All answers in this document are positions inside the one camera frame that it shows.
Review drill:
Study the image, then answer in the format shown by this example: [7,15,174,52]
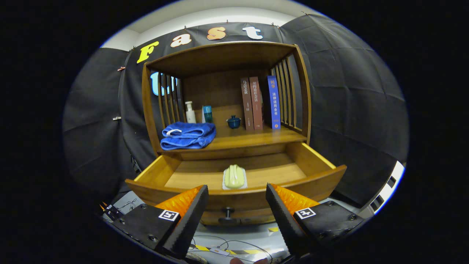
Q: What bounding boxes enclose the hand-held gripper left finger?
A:
[106,184,209,260]

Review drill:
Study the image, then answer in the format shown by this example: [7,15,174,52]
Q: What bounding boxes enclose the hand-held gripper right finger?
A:
[266,183,365,257]

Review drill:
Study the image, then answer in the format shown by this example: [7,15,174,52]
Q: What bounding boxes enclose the wooden drawer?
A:
[125,142,347,226]

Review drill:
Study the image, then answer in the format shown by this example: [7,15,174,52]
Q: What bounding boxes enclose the green soap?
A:
[222,165,248,190]

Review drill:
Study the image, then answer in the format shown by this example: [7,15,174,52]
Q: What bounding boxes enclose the wooden countertop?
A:
[158,125,307,151]

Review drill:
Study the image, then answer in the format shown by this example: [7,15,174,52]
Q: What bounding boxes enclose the yellow black floor tape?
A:
[193,244,265,256]

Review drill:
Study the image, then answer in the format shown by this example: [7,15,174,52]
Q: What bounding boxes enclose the blue folded towel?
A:
[160,122,217,150]

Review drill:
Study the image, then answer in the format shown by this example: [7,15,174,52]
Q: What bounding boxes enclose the white pump bottle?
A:
[185,101,196,124]

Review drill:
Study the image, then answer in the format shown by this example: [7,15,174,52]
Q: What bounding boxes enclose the white shelf unit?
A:
[359,161,405,217]

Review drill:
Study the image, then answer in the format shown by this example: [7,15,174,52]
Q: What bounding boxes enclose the blue book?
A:
[267,76,281,130]

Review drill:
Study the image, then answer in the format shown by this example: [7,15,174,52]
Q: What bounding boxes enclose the reddish brown book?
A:
[249,76,263,130]

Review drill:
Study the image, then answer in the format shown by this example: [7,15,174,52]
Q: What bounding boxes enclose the dark brown book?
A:
[240,77,255,131]

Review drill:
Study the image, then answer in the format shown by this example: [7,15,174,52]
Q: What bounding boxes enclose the black backdrop cloth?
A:
[62,15,409,209]

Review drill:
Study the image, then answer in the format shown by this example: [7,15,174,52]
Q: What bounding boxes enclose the thin floor cables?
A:
[189,235,273,263]

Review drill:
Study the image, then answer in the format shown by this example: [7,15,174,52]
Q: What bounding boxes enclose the small black wired device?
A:
[101,203,125,221]

